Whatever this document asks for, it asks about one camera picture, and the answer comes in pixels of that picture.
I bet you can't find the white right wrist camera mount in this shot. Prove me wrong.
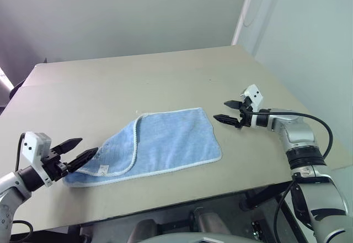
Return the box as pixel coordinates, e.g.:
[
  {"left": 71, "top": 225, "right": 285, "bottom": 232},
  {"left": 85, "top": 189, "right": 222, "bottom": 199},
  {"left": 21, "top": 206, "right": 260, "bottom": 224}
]
[{"left": 239, "top": 83, "right": 265, "bottom": 128}]

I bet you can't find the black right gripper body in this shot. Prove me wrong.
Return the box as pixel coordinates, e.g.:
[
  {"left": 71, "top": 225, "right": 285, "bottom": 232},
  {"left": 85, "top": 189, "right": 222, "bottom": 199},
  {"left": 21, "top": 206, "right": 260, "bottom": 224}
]
[{"left": 236, "top": 96, "right": 260, "bottom": 130}]

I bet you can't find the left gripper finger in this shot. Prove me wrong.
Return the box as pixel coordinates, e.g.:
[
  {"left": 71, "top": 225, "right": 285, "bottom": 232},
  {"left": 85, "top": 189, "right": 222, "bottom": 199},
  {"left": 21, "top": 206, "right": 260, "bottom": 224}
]
[
  {"left": 66, "top": 146, "right": 99, "bottom": 173},
  {"left": 56, "top": 137, "right": 83, "bottom": 156}
]

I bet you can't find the light blue terry towel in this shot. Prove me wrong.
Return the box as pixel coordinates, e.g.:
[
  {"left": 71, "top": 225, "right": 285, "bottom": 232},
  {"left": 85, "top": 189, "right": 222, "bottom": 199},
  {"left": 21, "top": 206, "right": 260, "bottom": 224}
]
[{"left": 62, "top": 106, "right": 223, "bottom": 188}]

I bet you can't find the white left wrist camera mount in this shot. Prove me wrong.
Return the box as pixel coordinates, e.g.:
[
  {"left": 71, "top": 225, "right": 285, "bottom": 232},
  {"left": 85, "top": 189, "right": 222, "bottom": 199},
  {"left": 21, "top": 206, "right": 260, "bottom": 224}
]
[{"left": 23, "top": 131, "right": 54, "bottom": 187}]

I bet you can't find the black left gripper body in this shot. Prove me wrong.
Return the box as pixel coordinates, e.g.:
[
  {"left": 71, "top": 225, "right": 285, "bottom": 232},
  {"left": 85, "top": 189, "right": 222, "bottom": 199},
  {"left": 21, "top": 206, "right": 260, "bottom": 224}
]
[{"left": 41, "top": 149, "right": 70, "bottom": 182}]

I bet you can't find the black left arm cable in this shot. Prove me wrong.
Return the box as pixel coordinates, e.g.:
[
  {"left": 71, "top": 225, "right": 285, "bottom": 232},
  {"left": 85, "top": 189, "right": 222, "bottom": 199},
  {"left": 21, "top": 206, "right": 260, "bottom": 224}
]
[{"left": 10, "top": 133, "right": 34, "bottom": 237}]

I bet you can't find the dark rounded grey shape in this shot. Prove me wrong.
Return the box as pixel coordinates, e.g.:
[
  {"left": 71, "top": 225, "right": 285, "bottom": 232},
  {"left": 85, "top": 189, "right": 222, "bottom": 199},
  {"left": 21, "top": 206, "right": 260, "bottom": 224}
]
[
  {"left": 131, "top": 219, "right": 159, "bottom": 243},
  {"left": 190, "top": 206, "right": 231, "bottom": 236}
]

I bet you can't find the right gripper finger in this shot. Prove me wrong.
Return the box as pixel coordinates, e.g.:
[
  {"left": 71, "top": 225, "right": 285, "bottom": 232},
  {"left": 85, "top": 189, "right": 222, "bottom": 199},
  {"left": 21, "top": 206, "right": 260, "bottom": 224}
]
[
  {"left": 212, "top": 113, "right": 240, "bottom": 128},
  {"left": 223, "top": 100, "right": 245, "bottom": 111}
]

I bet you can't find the black table frame bracket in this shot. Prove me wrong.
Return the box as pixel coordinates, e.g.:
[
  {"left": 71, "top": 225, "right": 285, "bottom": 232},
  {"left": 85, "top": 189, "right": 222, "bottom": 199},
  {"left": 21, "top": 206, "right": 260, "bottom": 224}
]
[{"left": 238, "top": 185, "right": 292, "bottom": 212}]

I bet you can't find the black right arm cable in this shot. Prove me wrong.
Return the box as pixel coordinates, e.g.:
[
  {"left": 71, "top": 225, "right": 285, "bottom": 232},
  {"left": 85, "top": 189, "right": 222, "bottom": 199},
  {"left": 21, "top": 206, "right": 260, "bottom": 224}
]
[{"left": 241, "top": 109, "right": 333, "bottom": 243}]

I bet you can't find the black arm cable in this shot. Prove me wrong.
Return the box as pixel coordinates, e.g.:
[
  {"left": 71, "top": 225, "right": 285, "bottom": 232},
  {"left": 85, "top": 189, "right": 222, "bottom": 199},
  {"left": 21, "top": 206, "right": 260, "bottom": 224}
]
[
  {"left": 10, "top": 133, "right": 34, "bottom": 237},
  {"left": 241, "top": 109, "right": 333, "bottom": 243}
]

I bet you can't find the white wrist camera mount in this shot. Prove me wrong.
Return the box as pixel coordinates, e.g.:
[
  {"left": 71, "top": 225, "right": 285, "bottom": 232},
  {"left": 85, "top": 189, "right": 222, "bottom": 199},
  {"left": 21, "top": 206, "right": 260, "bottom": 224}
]
[
  {"left": 239, "top": 83, "right": 265, "bottom": 128},
  {"left": 23, "top": 131, "right": 54, "bottom": 187}
]

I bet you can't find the thin white hanging cord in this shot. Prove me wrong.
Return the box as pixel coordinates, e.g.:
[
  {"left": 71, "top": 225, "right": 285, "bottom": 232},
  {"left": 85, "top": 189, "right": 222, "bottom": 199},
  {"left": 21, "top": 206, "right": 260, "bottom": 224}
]
[{"left": 242, "top": 0, "right": 264, "bottom": 28}]

